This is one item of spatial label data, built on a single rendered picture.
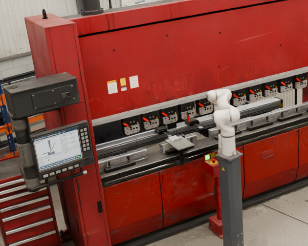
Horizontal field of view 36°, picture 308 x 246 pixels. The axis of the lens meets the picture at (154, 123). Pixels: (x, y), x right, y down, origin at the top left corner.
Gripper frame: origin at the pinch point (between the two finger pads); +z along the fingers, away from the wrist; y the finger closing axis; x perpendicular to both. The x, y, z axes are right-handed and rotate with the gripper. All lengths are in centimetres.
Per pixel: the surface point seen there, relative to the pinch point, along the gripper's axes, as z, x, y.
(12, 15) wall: -79, -89, -468
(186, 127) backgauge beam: -17, -6, -59
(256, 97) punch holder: -44, 64, -31
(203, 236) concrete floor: 74, -27, 5
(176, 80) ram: -81, -27, -37
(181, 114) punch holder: -45, -24, -35
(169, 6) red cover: -150, -28, -41
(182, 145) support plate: -24.3, -36.0, -15.1
